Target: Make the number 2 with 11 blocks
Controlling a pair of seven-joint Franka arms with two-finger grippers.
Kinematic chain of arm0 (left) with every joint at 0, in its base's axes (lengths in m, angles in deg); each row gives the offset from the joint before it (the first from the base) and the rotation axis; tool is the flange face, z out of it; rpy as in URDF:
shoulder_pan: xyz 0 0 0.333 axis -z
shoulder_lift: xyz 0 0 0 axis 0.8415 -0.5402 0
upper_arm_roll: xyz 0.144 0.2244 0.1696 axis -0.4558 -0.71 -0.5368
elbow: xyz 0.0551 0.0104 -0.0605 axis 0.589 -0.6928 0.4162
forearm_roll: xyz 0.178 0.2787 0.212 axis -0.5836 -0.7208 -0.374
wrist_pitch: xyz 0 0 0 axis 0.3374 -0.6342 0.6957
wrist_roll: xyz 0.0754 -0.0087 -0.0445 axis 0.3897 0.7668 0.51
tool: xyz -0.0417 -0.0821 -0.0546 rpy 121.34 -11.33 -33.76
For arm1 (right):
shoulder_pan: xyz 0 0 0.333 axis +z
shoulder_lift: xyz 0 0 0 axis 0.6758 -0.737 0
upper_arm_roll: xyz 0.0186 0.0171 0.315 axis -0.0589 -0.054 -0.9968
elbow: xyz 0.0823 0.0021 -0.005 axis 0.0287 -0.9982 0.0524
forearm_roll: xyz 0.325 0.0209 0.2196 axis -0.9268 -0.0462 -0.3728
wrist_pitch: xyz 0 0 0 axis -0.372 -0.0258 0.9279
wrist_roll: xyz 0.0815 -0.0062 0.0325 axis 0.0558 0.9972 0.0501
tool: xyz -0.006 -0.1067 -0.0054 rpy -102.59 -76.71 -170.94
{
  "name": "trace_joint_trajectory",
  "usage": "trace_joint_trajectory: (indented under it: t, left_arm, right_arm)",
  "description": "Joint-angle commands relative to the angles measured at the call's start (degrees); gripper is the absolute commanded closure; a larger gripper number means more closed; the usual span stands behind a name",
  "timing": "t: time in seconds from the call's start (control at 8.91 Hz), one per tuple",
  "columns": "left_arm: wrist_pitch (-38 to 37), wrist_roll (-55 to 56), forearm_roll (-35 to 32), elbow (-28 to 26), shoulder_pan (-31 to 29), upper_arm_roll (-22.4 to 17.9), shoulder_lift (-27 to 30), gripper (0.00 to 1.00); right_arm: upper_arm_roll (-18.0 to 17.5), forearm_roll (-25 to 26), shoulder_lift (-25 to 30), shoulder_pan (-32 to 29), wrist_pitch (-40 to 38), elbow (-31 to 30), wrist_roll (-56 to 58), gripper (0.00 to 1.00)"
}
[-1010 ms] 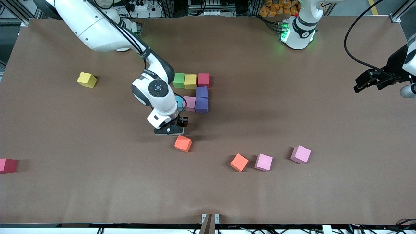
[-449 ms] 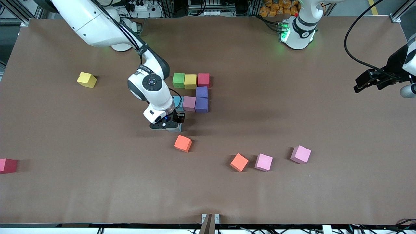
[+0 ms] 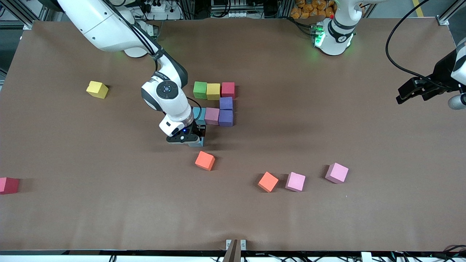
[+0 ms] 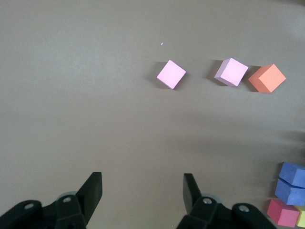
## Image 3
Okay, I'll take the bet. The pink foam cube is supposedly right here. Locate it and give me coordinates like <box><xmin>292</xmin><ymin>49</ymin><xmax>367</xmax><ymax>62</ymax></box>
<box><xmin>285</xmin><ymin>172</ymin><xmax>306</xmax><ymax>192</ymax></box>
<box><xmin>205</xmin><ymin>108</ymin><xmax>220</xmax><ymax>126</ymax></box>
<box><xmin>325</xmin><ymin>162</ymin><xmax>349</xmax><ymax>184</ymax></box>

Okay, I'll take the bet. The orange foam cube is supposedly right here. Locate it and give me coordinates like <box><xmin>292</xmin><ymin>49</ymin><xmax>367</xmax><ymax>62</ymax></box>
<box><xmin>258</xmin><ymin>171</ymin><xmax>279</xmax><ymax>193</ymax></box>
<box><xmin>195</xmin><ymin>151</ymin><xmax>216</xmax><ymax>171</ymax></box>

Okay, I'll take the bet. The yellow foam cube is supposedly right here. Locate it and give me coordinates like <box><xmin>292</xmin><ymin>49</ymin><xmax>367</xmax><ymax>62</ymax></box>
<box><xmin>86</xmin><ymin>80</ymin><xmax>109</xmax><ymax>99</ymax></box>
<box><xmin>206</xmin><ymin>83</ymin><xmax>221</xmax><ymax>101</ymax></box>

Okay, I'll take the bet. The green foam cube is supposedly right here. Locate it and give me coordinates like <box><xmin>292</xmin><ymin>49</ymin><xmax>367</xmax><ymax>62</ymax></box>
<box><xmin>193</xmin><ymin>81</ymin><xmax>208</xmax><ymax>99</ymax></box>

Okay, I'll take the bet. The red foam cube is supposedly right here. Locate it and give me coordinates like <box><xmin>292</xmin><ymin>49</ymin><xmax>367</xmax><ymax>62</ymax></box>
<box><xmin>0</xmin><ymin>177</ymin><xmax>20</xmax><ymax>195</ymax></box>
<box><xmin>221</xmin><ymin>82</ymin><xmax>236</xmax><ymax>99</ymax></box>

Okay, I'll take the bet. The white power strip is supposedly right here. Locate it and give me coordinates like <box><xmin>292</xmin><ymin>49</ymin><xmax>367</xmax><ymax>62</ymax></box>
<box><xmin>140</xmin><ymin>0</ymin><xmax>182</xmax><ymax>20</ymax></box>

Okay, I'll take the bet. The tan vertical strut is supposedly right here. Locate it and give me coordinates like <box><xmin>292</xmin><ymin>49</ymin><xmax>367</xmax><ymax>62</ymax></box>
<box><xmin>223</xmin><ymin>239</ymin><xmax>239</xmax><ymax>262</ymax></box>

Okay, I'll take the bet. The pile of orange bags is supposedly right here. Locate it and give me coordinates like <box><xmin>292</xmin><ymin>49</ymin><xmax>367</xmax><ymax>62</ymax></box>
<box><xmin>291</xmin><ymin>0</ymin><xmax>336</xmax><ymax>19</ymax></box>

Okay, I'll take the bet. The aluminium frame rail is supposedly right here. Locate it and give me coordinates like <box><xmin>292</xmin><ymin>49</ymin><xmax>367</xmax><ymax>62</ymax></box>
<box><xmin>437</xmin><ymin>0</ymin><xmax>466</xmax><ymax>26</ymax></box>
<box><xmin>0</xmin><ymin>0</ymin><xmax>59</xmax><ymax>29</ymax></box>

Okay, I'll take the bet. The small metal table bracket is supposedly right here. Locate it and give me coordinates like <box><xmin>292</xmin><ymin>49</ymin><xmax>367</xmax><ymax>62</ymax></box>
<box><xmin>226</xmin><ymin>239</ymin><xmax>247</xmax><ymax>251</ymax></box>

